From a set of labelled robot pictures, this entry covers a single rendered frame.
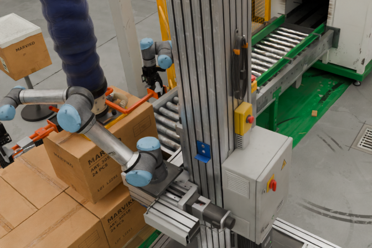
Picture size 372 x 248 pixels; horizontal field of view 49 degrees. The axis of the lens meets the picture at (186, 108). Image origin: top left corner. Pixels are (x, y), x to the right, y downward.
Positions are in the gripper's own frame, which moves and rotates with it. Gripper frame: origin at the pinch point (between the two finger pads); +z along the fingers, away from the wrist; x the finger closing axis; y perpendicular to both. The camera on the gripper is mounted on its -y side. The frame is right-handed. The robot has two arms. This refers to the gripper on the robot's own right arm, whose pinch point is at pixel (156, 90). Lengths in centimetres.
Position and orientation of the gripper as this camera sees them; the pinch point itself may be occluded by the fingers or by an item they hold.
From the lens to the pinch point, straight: 250.7
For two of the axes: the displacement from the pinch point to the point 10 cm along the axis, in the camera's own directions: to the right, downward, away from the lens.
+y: -6.5, 5.0, -5.7
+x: 7.5, 3.4, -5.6
